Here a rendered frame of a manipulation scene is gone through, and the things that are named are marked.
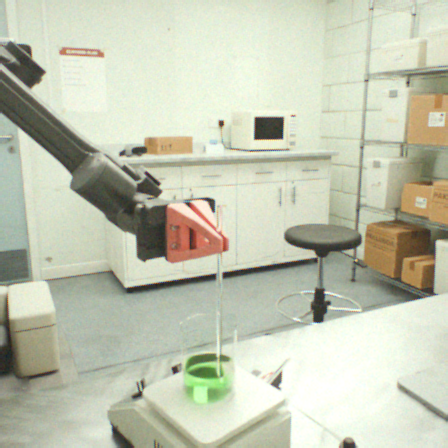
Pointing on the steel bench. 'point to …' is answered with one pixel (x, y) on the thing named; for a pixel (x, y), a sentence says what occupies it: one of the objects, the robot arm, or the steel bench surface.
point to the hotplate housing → (142, 432)
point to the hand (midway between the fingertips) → (220, 243)
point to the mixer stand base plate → (428, 388)
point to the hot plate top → (256, 402)
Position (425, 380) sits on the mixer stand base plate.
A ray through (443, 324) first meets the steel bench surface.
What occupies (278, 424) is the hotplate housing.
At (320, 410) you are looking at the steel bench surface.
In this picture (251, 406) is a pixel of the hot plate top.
